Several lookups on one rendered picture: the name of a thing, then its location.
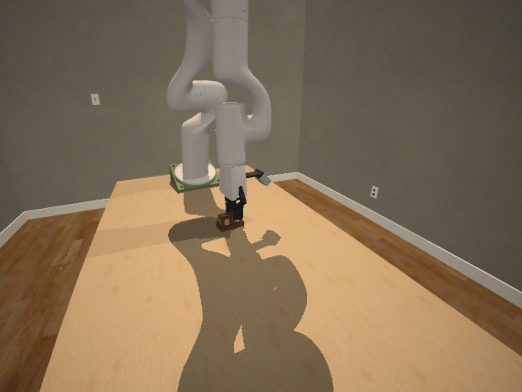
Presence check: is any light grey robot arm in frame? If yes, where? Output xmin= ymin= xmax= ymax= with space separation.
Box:
xmin=166 ymin=0 xmax=271 ymax=185

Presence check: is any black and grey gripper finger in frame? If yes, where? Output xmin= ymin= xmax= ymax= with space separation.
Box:
xmin=225 ymin=197 xmax=234 ymax=213
xmin=233 ymin=186 xmax=247 ymax=221

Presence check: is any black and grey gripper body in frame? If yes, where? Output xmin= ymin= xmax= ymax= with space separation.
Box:
xmin=219 ymin=162 xmax=247 ymax=201

